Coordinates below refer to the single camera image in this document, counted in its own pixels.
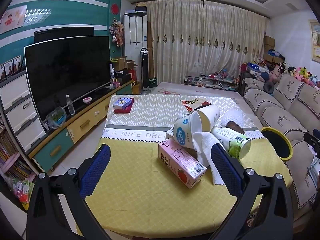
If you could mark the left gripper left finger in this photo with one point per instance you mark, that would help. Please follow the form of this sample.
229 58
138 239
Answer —
46 218

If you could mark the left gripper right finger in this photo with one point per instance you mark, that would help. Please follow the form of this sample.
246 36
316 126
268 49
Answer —
263 207

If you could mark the white green drink bottle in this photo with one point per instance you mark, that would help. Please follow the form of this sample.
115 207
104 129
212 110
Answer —
235 143

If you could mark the brown plastic tray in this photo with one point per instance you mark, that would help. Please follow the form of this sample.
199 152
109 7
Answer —
234 126

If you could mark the white paper towel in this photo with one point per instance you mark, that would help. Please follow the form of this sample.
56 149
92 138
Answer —
203 143

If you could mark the pink strawberry milk carton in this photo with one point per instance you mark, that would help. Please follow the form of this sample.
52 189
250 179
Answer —
182 164

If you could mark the red snack wrapper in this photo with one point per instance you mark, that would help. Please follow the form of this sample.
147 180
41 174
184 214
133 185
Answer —
194 104

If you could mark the white blue yogurt tub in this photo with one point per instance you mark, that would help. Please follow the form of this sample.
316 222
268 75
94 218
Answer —
185 127

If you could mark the large cream paper cup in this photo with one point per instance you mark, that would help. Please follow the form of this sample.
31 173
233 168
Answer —
209 116

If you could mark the yellow rimmed black trash bin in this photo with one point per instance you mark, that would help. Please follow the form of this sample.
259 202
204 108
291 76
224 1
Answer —
279 141

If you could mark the beige sectional sofa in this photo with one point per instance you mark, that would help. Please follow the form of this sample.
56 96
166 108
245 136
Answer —
292 109

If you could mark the pile of plush toys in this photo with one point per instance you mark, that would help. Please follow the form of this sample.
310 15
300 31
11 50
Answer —
267 77

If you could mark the teal yellow tv cabinet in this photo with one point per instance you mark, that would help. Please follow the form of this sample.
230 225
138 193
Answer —
58 142

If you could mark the patterned yellow grey tablecloth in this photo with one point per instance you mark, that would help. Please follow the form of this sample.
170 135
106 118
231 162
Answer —
153 186

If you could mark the low shelf of toys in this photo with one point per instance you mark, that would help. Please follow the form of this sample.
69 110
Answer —
215 81

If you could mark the clear plastic water bottle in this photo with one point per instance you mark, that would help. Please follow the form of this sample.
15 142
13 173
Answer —
70 105

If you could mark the white plastic drawer unit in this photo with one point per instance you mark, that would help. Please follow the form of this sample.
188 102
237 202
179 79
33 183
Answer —
20 112

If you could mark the blue and red box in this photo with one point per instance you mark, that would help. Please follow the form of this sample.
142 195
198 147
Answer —
123 105

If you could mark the black flat screen television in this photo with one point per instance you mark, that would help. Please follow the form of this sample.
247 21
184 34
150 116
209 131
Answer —
66 67

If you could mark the floral floor mat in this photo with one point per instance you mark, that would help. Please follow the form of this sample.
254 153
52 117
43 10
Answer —
178 89

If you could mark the cream patterned curtain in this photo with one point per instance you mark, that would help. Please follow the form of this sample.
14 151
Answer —
203 37

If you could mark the black tower fan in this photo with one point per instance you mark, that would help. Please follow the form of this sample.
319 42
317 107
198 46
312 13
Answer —
144 63

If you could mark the white floor air conditioner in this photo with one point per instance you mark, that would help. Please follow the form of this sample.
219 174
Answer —
135 36

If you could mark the framed floral wall picture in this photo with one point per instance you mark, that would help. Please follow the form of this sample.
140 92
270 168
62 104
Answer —
314 28

